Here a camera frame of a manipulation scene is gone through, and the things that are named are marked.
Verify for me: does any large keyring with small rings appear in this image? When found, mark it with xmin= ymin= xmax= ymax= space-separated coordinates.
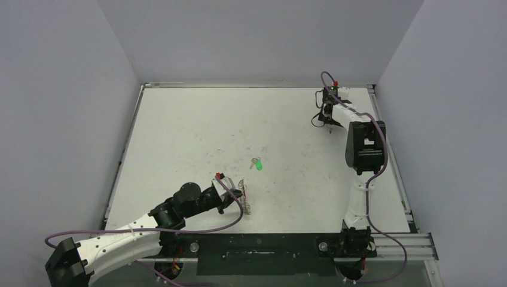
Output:
xmin=238 ymin=179 xmax=251 ymax=215

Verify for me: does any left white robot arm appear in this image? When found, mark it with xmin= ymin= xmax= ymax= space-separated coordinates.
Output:
xmin=45 ymin=178 xmax=243 ymax=286

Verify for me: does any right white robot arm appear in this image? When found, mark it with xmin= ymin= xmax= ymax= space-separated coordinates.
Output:
xmin=317 ymin=86 xmax=386 ymax=230

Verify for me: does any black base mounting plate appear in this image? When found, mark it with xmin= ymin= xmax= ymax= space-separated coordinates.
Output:
xmin=152 ymin=233 xmax=377 ymax=276

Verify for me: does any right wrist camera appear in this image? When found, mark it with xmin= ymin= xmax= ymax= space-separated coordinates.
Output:
xmin=337 ymin=87 xmax=350 ymax=101

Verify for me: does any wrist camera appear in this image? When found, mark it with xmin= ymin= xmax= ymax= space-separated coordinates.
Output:
xmin=212 ymin=176 xmax=236 ymax=196
xmin=337 ymin=87 xmax=350 ymax=101

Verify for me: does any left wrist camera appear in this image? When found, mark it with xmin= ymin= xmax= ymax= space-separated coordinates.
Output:
xmin=212 ymin=176 xmax=236 ymax=196

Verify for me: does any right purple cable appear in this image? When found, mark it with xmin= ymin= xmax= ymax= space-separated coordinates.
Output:
xmin=320 ymin=71 xmax=409 ymax=285

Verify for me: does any aluminium frame rail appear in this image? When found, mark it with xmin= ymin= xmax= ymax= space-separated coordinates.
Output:
xmin=372 ymin=233 xmax=439 ymax=261

